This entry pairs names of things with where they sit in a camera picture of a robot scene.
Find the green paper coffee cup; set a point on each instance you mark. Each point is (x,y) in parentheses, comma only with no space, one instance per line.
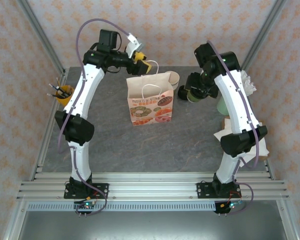
(193,98)

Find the printed paper bag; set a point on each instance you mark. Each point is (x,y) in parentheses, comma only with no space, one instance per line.
(150,110)

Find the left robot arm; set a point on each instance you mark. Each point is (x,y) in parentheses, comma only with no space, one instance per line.
(90,85)

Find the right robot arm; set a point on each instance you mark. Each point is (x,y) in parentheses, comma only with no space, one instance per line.
(237,105)

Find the stack of paper cups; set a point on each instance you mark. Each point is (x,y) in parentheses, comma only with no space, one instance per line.
(173,78)

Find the mint green straw holder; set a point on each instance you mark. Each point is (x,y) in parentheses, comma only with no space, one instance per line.
(222,106)

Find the brown wooden stick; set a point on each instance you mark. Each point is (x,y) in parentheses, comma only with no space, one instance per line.
(68,90)

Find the thin pencil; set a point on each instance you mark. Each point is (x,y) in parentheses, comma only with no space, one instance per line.
(58,82)

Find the black pen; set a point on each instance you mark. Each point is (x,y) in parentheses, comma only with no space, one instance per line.
(52,95)
(55,87)

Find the yellow pen holder cup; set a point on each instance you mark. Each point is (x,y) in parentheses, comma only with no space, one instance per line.
(63,100)

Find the white paper napkins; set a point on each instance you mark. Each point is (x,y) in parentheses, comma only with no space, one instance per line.
(261,147)

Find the right electronics board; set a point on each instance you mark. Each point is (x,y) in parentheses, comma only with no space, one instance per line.
(230,206)

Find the electronics board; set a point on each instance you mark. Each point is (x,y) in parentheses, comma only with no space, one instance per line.
(86,206)
(230,206)

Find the left electronics board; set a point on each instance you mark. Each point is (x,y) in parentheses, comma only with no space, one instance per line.
(86,206)

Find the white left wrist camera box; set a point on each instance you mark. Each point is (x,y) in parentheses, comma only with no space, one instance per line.
(133,48)

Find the aluminium frame post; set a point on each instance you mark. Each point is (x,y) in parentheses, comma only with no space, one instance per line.
(40,32)
(262,32)

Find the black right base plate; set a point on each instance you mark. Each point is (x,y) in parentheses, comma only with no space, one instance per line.
(203,191)

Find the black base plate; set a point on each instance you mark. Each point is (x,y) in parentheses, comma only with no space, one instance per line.
(203,191)
(102,191)

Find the aluminium rail beam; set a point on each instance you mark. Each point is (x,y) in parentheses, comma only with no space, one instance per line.
(152,186)

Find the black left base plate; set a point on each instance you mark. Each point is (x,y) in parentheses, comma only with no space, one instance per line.
(102,191)

